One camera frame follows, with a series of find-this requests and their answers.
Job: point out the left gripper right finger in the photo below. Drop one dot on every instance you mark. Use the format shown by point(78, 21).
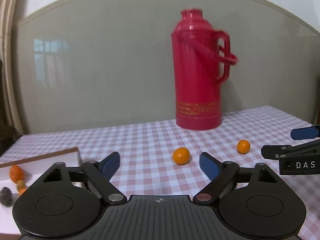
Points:
point(220, 175)

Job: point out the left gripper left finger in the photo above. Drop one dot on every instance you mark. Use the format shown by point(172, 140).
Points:
point(99, 173)

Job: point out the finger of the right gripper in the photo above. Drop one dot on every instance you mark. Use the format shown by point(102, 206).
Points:
point(305, 133)
point(275, 151)

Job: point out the small green brown fruit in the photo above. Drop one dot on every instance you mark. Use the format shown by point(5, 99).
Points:
point(20, 184)

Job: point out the dark round fruit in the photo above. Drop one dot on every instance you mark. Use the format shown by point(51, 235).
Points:
point(6, 198)

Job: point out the carrot piece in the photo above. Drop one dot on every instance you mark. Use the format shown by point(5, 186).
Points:
point(22, 190)

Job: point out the small orange far right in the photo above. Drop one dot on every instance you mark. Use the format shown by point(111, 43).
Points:
point(243, 147)

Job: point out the pink checkered tablecloth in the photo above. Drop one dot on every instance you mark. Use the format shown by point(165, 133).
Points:
point(146, 149)

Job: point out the wooden sofa with orange cushion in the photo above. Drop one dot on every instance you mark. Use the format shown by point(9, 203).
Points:
point(8, 134)

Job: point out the red thermos flask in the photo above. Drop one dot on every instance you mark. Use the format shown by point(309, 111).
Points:
point(202, 59)

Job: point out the beige curtain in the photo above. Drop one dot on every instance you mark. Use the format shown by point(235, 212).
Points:
point(7, 16)

